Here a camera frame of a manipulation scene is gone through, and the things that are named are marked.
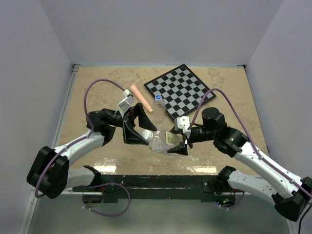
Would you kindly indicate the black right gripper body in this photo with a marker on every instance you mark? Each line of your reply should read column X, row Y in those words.
column 189, row 141

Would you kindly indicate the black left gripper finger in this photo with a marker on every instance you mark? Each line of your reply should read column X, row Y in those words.
column 143, row 120
column 131, row 136

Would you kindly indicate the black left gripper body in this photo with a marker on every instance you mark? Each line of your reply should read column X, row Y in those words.
column 128, row 115

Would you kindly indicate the clear plastic bottle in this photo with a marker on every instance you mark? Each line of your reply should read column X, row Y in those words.
column 159, row 108
column 164, row 140

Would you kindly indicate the blue white bottle cap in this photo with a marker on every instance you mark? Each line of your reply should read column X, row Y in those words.
column 158, row 98

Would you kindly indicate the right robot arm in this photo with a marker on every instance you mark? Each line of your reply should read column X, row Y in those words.
column 289, row 193

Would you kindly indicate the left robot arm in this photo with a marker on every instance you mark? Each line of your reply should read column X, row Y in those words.
column 50, row 173

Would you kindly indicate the black white checkerboard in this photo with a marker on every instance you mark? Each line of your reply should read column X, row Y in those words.
column 181, row 89

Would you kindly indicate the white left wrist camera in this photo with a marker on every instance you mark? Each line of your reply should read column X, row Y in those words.
column 126, row 103

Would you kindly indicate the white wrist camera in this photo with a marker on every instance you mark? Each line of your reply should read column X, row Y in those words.
column 126, row 103
column 182, row 124

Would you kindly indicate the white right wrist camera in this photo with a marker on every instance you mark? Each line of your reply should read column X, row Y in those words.
column 182, row 124

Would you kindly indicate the pink cylindrical handle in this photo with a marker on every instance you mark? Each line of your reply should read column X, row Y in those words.
column 134, row 89

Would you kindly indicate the aluminium frame rail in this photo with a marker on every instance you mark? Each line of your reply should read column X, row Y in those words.
column 31, row 202

